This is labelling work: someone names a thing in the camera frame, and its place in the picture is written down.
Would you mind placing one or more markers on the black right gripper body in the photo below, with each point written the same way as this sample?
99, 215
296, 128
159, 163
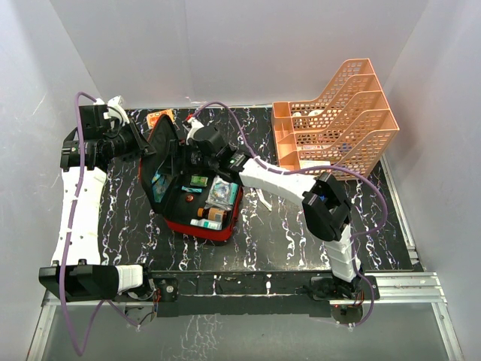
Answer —
196, 157

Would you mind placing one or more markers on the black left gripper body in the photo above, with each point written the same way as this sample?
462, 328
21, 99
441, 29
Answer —
123, 144

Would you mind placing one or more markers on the green wind oil box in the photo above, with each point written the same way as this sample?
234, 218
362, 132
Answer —
198, 181

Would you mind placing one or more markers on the small teal packet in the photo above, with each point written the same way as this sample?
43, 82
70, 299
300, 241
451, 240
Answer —
191, 189

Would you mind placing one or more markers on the teal round tape packet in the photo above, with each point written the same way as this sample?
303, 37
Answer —
222, 194

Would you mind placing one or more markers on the red black medicine case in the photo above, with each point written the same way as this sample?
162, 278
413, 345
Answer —
175, 210

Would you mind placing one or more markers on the brown medicine bottle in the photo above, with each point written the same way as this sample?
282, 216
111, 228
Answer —
214, 214

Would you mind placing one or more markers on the white green pill bottle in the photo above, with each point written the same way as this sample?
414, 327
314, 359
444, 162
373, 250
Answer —
207, 224

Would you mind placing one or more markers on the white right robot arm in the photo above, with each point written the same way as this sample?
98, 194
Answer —
326, 209

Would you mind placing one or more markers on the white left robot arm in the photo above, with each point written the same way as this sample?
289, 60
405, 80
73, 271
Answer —
76, 272

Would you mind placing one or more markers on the orange snack packet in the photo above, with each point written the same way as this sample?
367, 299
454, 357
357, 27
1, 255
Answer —
154, 117

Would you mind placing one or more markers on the orange mesh file organizer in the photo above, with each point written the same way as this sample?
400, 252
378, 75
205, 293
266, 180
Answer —
350, 124

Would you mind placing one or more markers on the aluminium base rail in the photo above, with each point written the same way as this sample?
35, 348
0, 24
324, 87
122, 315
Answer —
263, 314

